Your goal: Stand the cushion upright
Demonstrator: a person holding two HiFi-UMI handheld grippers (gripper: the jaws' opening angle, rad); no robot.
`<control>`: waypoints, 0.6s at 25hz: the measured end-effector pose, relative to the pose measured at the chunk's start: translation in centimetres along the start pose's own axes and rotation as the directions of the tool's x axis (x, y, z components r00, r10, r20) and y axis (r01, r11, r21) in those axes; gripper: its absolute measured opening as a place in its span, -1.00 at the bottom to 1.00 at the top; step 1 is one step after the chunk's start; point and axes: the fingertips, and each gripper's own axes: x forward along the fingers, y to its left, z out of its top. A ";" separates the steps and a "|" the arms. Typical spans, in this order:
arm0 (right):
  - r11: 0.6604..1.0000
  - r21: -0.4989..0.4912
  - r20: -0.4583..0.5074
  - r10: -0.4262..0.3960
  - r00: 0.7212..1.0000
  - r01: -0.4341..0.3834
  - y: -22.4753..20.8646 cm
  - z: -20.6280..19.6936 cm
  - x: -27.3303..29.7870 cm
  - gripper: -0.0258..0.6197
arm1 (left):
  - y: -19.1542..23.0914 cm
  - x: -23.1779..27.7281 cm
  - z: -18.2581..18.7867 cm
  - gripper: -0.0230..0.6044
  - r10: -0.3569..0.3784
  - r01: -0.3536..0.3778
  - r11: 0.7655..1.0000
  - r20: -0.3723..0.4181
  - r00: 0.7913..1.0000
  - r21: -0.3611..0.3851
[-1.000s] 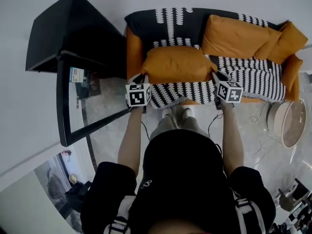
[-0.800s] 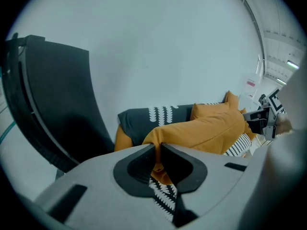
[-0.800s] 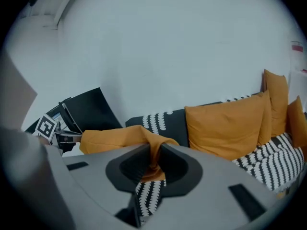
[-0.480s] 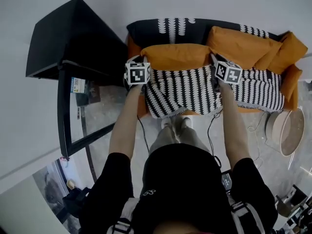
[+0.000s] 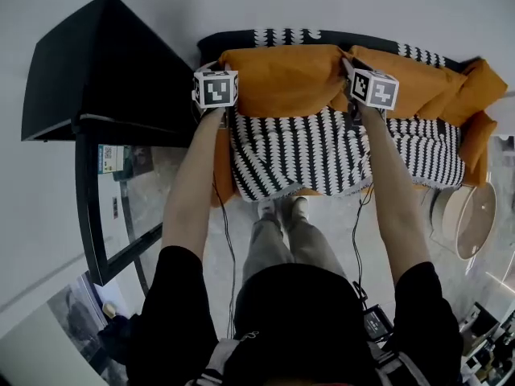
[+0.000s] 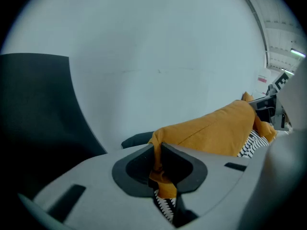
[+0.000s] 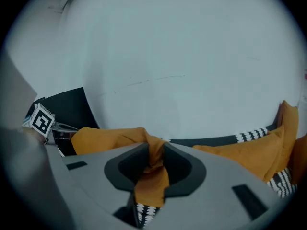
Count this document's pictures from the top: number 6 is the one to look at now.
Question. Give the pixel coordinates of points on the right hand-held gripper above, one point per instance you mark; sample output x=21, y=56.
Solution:
x=281, y=80

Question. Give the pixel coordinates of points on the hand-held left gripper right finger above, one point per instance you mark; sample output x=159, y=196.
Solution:
x=216, y=176

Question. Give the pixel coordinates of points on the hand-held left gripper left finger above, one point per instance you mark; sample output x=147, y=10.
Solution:
x=100, y=200

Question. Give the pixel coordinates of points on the large orange back cushion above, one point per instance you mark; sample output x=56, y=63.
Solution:
x=247, y=96

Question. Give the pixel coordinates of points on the black and white patterned blanket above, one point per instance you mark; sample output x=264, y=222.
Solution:
x=251, y=145

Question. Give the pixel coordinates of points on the square orange cushion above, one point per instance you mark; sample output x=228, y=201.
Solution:
x=211, y=130

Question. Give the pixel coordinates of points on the ceiling light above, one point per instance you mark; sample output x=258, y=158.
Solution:
x=297, y=52

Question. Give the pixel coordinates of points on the black cabinet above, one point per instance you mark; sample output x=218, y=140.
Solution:
x=36, y=116

